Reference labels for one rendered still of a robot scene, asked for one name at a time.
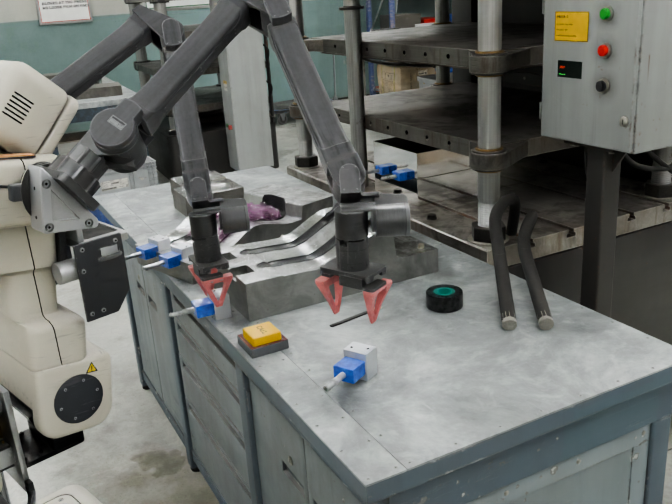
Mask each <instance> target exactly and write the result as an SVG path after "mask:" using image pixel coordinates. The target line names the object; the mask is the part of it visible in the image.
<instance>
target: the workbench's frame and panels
mask: <svg viewBox="0 0 672 504"><path fill-rule="evenodd" d="M125 262H126V268H127V274H128V280H129V286H130V289H129V291H128V293H127V295H126V302H127V307H128V313H129V319H130V325H131V331H132V337H133V343H134V349H135V354H136V360H137V366H138V372H139V378H140V383H141V384H142V388H143V389H145V390H148V389H150V390H151V392H152V393H153V395H154V397H155V398H156V400H157V402H158V403H159V405H160V407H161V408H162V410H163V411H164V413H165V415H166V416H167V418H168V420H169V421H170V423H171V425H172V426H173V428H174V429H175V431H176V433H177V434H178V436H179V438H180V439H181V441H182V443H183V444H184V446H185V447H186V453H187V459H188V463H189V465H190V466H191V470H192V471H193V472H199V471H200V472H201V474H202V475H203V477H204V479H205V480H206V482H207V483H208V485H209V487H210V488H211V490H212V492H213V493H214V495H215V497H216V498H217V500H218V501H219V503H220V504H662V501H663V491H664V481H665V472H666V462H667V452H668V442H669V432H670V422H671V415H672V367H669V368H667V369H664V370H662V371H659V372H657V373H654V374H652V375H649V376H647V377H644V378H642V379H639V380H636V381H634V382H631V383H629V384H626V385H624V386H621V387H619V388H616V389H614V390H611V391H609V392H606V393H604V394H601V395H599V396H596V397H593V398H591V399H588V400H586V401H583V402H581V403H578V404H576V405H573V406H571V407H568V408H566V409H563V410H561V411H558V412H556V413H553V414H551V415H548V416H545V417H543V418H540V419H538V420H535V421H533V422H530V423H528V424H525V425H523V426H520V427H518V428H515V429H513V430H510V431H508V432H505V433H502V434H500V435H497V436H495V437H492V438H490V439H487V440H485V441H482V442H480V443H477V444H475V445H472V446H470V447H467V448H465V449H462V450H459V451H457V452H454V453H452V454H449V455H447V456H444V457H442V458H439V459H437V460H434V461H432V462H429V463H427V464H424V465H422V466H419V467H417V468H414V469H411V470H409V471H406V472H404V473H401V474H399V475H396V476H394V477H391V478H389V479H386V480H384V481H381V482H379V483H376V484H374V485H371V486H368V487H366V488H365V487H364V486H363V484H362V483H361V482H360V481H359V480H358V479H357V478H356V477H355V476H354V475H353V474H352V473H351V472H350V471H349V470H348V468H347V467H346V466H345V465H344V464H343V463H342V462H341V461H340V460H339V459H338V458H337V457H336V456H335V455H334V454H333V452H332V451H331V450H330V449H329V448H328V447H327V446H326V445H325V444H324V443H323V442H322V441H321V440H320V439H319V437H318V436H317V435H316V434H315V433H314V432H313V431H312V430H311V429H310V428H309V427H308V426H307V425H306V424H305V423H304V421H303V420H302V419H301V418H300V417H299V416H298V415H297V414H296V413H295V412H294V411H293V410H292V409H291V408H290V407H289V405H288V404H287V403H286V402H285V401H284V400H283V399H282V398H281V397H280V396H279V395H278V394H277V393H276V392H275V390H274V389H273V388H272V387H271V386H270V385H269V384H268V383H267V382H266V381H265V380H264V379H263V378H262V377H261V376H260V374H259V373H258V372H257V371H256V370H255V369H254V368H253V367H252V366H251V365H250V364H249V363H248V362H247V361H246V360H245V358H244V357H243V356H242V355H241V354H240V353H239V352H238V351H237V350H236V349H235V348H234V347H233V346H232V345H231V343H230V342H229V341H228V340H227V339H226V338H225V337H224V336H223V335H222V334H221V333H220V332H219V331H218V330H217V329H216V327H215V326H214V325H213V324H212V323H211V322H210V321H209V320H208V319H207V318H206V317H202V318H197V317H196V316H195V314H194V313H190V314H186V315H183V314H182V315H178V316H175V317H173V318H172V317H170V316H169V314H170V313H171V312H172V313H173V312H176V311H177V312H178V311H182V310H183V309H187V308H192V305H191V301H190V300H189V299H188V298H187V297H186V295H185V294H184V293H183V292H182V291H181V290H180V289H179V288H178V287H177V286H176V285H175V284H174V283H173V282H172V280H171V279H170V278H169V277H168V276H167V275H166V274H164V273H162V272H159V271H157V270H154V269H150V270H147V271H144V269H143V267H144V265H141V264H139V263H138V261H137V257H136V258H133V259H132V258H131V259H129V260H127V261H126V260H125Z"/></svg>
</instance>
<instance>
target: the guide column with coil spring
mask: <svg viewBox="0 0 672 504"><path fill-rule="evenodd" d="M358 5H360V0H356V1H355V0H343V6H358ZM344 27H345V44H346V62H347V80H348V98H349V115H350V133H351V143H352V145H353V147H354V150H355V152H357V153H358V155H359V157H360V159H361V162H362V164H363V166H364V168H365V171H368V163H367V142H366V127H365V102H364V81H363V61H362V46H361V20H360V9H357V10H344Z"/></svg>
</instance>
